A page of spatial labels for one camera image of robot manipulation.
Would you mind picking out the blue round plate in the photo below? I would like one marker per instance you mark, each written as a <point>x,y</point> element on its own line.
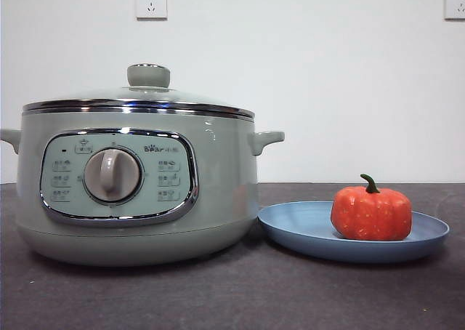
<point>301,224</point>

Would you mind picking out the orange pumpkin with green stem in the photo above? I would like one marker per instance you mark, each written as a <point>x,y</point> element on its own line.
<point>370,213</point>

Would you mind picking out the white wall socket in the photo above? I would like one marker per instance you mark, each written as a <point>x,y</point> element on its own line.
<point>152,3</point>
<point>456,3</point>

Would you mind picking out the glass lid with green knob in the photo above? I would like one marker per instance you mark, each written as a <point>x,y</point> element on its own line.
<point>149,77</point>

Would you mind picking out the pale green electric steamer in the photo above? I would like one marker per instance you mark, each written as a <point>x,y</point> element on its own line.
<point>218,184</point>

